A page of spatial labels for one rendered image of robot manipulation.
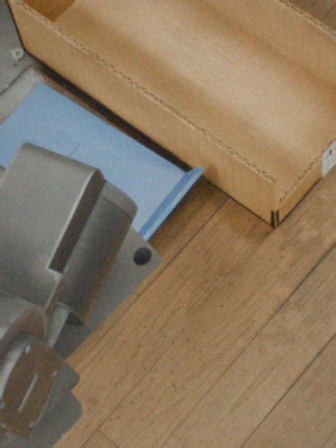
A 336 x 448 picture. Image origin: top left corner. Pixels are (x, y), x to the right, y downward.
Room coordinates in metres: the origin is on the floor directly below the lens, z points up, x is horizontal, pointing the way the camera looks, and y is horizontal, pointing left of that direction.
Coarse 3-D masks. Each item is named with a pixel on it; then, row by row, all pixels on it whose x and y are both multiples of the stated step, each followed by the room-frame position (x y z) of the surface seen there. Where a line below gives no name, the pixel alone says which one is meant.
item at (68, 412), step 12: (72, 396) 0.20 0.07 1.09; (60, 408) 0.20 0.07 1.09; (72, 408) 0.20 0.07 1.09; (48, 420) 0.19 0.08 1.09; (60, 420) 0.19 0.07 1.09; (72, 420) 0.19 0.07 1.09; (36, 432) 0.19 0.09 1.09; (48, 432) 0.19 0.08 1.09; (60, 432) 0.19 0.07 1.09; (12, 444) 0.18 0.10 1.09; (24, 444) 0.18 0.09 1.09; (36, 444) 0.18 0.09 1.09; (48, 444) 0.18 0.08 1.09
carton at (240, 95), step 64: (64, 0) 0.58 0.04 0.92; (128, 0) 0.57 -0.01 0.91; (192, 0) 0.56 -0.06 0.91; (256, 0) 0.51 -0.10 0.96; (64, 64) 0.51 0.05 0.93; (128, 64) 0.52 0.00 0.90; (192, 64) 0.50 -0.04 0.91; (256, 64) 0.49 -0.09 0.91; (320, 64) 0.47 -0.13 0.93; (192, 128) 0.41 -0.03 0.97; (256, 128) 0.44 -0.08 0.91; (320, 128) 0.43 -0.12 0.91; (256, 192) 0.37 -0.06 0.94
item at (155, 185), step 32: (32, 96) 0.49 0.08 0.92; (0, 128) 0.47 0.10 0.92; (32, 128) 0.47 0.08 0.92; (64, 128) 0.46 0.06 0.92; (96, 128) 0.45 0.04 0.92; (0, 160) 0.45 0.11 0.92; (96, 160) 0.43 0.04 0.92; (128, 160) 0.42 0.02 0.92; (160, 160) 0.42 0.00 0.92; (128, 192) 0.40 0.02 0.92; (160, 192) 0.39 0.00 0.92; (160, 224) 0.36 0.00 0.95
